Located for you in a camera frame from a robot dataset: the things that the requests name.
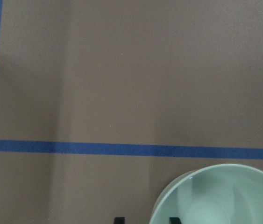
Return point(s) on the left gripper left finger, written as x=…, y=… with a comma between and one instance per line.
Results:
x=119, y=220

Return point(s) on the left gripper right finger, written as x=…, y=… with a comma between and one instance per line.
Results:
x=174, y=220

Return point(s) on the light green bowl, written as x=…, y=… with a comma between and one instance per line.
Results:
x=218, y=194

